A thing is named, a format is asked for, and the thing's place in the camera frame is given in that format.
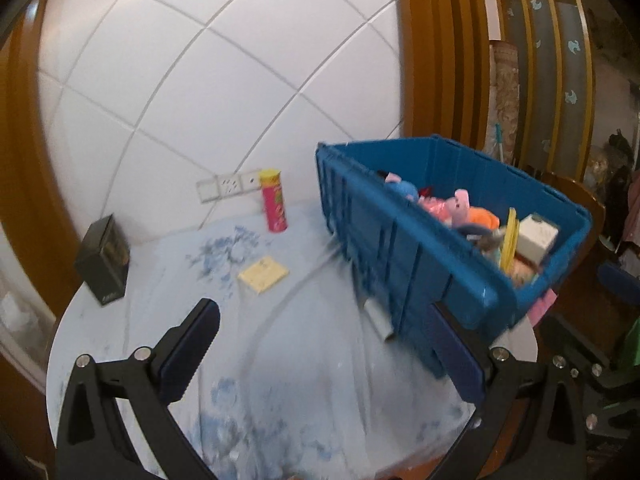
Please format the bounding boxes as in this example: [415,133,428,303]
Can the pink snack can yellow lid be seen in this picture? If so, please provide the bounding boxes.
[258,168,290,233]

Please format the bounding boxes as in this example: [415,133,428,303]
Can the orange plush toy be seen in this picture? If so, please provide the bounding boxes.
[467,207,501,231]

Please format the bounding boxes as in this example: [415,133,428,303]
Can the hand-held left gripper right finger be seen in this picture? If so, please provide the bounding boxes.
[429,300,588,480]

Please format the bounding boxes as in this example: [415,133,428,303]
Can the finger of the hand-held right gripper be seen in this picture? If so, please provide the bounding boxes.
[570,360,640,441]

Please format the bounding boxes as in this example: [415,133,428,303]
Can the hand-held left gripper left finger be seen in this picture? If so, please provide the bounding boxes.
[55,298,221,480]

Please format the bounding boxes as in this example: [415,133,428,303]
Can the yellow paper pad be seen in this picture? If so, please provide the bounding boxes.
[237,255,290,295]

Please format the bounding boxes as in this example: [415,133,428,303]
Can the light blue floral tablecloth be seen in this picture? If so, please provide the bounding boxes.
[47,200,538,480]

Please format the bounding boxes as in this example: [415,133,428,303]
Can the pink cloth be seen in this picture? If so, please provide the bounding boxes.
[527,287,559,329]

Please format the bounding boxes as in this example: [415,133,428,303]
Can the wooden screen patterned glass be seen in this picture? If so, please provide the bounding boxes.
[500,0,597,181]

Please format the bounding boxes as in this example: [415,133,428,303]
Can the yellow strip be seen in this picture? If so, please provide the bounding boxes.
[500,207,519,274]

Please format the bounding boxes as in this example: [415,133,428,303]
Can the blue plastic crate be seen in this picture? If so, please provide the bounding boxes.
[315,134,593,380]

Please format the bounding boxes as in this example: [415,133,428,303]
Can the pink pig plush toy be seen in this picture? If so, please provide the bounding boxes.
[417,189,474,226]

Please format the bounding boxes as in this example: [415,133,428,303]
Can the hanging clothes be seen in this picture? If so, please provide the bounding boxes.
[600,130,640,262]

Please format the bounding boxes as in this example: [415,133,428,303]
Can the blue pig plush toy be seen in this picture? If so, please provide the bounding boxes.
[385,172,421,204]

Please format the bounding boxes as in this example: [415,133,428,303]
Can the white box green seal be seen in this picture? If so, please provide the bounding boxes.
[515,214,560,264]

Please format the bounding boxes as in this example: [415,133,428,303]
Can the white power socket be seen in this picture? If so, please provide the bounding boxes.
[217,174,244,199]

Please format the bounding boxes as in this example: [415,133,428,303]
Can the black box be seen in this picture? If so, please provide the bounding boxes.
[75,214,132,307]

